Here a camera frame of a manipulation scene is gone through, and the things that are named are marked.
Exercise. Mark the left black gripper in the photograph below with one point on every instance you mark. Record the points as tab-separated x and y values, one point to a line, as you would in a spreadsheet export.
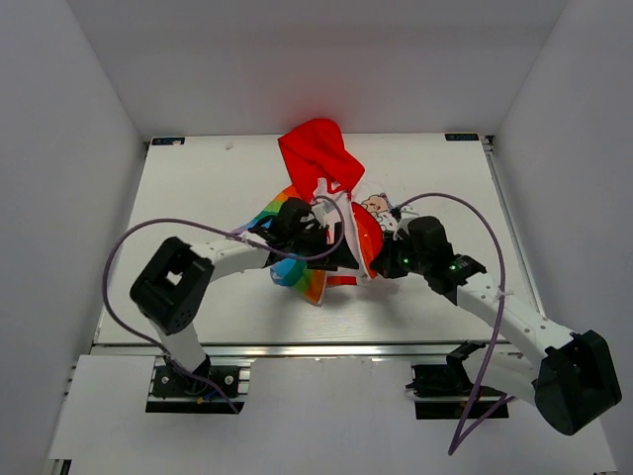
343	258

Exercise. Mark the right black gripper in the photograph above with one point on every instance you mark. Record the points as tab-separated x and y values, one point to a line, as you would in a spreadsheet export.
384	263

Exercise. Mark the white red cartoon jacket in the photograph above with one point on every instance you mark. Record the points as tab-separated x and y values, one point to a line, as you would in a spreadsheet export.
324	173

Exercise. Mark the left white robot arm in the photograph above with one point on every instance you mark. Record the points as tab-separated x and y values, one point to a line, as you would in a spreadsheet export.
170	289

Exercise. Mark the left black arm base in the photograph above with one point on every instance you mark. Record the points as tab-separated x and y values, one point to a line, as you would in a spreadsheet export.
171	392

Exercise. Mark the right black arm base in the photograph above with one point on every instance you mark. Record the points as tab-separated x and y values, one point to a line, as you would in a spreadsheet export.
441	390

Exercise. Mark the right blue corner label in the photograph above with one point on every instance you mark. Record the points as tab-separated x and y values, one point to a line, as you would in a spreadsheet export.
462	137

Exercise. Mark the blue corner label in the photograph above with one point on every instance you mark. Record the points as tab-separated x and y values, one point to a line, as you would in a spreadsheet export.
462	137
167	141

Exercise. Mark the left blue corner label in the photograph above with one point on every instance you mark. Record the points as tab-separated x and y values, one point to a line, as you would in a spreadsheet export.
167	141

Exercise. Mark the aluminium front rail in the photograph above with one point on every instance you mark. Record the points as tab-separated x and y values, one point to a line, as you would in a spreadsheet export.
321	351

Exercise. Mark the aluminium rail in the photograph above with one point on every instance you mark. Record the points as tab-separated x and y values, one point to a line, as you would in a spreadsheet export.
321	351
488	143

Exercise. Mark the aluminium right side rail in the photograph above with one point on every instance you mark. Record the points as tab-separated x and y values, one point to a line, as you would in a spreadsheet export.
488	143

